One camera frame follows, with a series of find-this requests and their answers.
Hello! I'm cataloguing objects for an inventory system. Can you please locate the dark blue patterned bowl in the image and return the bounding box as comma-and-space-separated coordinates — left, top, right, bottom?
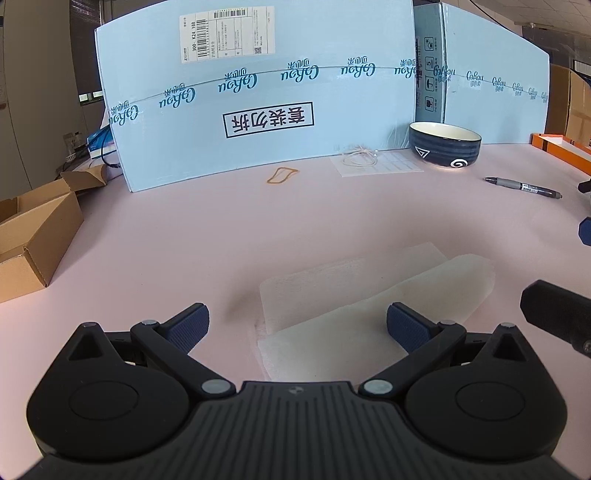
409, 121, 482, 169

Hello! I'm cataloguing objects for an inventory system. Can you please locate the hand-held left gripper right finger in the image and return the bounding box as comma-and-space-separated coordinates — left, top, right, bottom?
358, 302, 539, 400

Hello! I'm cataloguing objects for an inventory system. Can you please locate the tan rubber band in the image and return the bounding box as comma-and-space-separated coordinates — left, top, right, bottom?
267, 167, 301, 185

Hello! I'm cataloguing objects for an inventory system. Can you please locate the large light blue carton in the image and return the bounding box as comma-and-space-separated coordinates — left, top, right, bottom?
95, 0, 446, 193

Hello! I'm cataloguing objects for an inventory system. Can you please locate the black cable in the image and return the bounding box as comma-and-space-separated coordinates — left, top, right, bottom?
99, 113, 121, 168

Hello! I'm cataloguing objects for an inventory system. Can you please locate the orange flat box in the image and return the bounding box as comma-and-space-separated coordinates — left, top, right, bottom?
530, 133, 591, 176

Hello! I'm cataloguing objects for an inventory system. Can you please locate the clear plastic sleeve with paper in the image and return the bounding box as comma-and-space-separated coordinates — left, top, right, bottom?
331, 150, 424, 177

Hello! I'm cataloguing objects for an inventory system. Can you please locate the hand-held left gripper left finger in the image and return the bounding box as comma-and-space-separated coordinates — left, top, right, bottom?
53, 302, 235, 400

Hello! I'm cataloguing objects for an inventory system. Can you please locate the open brown cardboard box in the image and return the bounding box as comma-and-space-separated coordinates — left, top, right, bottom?
0, 178, 85, 304

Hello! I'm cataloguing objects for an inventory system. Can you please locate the white string loop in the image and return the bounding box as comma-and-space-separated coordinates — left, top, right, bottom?
341, 145, 380, 167

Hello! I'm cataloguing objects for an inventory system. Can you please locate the tall brown cardboard box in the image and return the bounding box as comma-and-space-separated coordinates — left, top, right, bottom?
545, 64, 591, 148

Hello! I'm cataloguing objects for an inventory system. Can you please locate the light blue carton with icons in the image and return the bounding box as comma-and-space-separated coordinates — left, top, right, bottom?
412, 2, 551, 151

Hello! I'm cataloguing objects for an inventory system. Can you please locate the blue tissue pack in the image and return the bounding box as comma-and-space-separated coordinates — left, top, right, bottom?
87, 129, 116, 160

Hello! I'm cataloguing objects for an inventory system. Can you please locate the grey black pen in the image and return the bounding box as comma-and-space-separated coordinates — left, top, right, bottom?
484, 176, 563, 200

